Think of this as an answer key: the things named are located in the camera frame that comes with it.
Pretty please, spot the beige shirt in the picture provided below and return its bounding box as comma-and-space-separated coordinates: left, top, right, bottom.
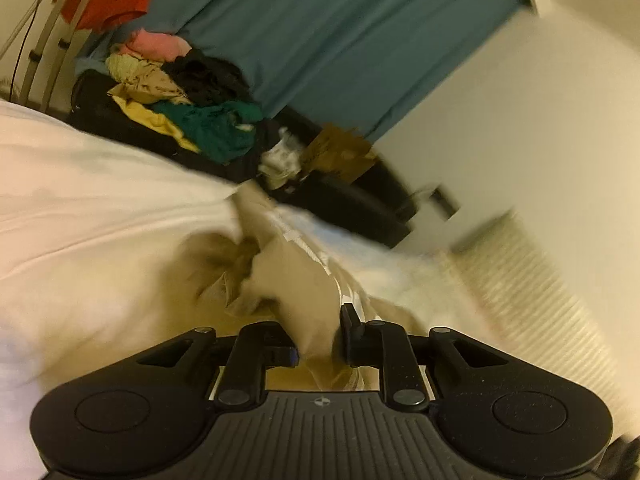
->
180, 185, 432, 393

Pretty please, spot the pink cloth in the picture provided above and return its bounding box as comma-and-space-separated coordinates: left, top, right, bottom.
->
120, 29, 193, 61

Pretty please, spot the white patterned cloth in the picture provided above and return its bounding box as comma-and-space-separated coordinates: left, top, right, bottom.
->
259, 127, 306, 191

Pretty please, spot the black clothes heap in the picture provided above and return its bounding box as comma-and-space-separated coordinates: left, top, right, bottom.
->
162, 49, 253, 108

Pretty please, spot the black sofa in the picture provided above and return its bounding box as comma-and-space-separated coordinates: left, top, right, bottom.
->
67, 70, 418, 251

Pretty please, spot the black wall socket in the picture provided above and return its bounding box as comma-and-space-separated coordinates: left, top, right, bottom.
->
432, 186, 461, 220

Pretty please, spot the tan cloth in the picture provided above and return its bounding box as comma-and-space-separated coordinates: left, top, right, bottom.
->
107, 67, 193, 106

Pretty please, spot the blue curtain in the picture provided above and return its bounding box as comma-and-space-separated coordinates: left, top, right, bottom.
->
75, 0, 540, 142

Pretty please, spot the cream ribbed blanket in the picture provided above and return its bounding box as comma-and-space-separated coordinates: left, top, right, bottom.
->
440, 210, 631, 411

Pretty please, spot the brown paper bag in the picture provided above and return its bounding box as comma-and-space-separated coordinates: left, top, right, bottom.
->
300, 124, 376, 183

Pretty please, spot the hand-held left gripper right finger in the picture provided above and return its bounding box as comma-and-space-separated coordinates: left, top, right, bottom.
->
337, 302, 512, 407

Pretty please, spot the white bed sheet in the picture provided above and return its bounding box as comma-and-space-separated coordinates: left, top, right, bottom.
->
0, 100, 501, 411

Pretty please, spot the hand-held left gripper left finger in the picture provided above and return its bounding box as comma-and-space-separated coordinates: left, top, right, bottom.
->
135, 320, 301, 407

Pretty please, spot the yellow cloth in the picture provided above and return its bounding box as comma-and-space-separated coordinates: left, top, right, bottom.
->
114, 96, 201, 153

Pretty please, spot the light green cloth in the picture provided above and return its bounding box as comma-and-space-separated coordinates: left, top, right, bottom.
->
105, 54, 163, 83

